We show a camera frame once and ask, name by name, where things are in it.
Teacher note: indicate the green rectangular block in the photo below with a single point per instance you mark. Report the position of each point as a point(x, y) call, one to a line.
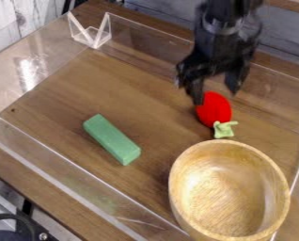
point(116, 143)

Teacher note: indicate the clear acrylic table enclosure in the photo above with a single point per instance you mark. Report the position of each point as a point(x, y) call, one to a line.
point(61, 82)

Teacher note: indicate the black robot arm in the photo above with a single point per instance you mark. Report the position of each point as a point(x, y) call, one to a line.
point(227, 33)

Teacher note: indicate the black clamp mount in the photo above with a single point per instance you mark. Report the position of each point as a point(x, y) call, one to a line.
point(41, 233)

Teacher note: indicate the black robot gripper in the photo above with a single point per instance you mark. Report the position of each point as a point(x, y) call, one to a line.
point(217, 53)

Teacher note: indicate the red plush strawberry toy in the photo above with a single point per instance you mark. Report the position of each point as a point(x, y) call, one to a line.
point(215, 114)

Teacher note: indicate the wooden bowl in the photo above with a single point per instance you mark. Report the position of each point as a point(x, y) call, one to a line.
point(228, 192)

